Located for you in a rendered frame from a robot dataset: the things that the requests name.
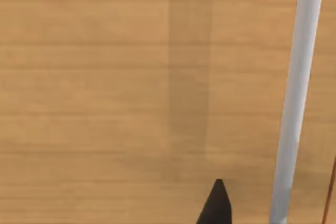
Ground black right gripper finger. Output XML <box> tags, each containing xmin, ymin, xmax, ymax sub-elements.
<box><xmin>195</xmin><ymin>178</ymin><xmax>233</xmax><ymax>224</ymax></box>

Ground wooden door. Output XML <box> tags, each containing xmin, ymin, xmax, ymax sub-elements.
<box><xmin>0</xmin><ymin>0</ymin><xmax>336</xmax><ymax>224</ymax></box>

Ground long metal handle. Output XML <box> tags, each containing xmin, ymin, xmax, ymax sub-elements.
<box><xmin>268</xmin><ymin>0</ymin><xmax>327</xmax><ymax>224</ymax></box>

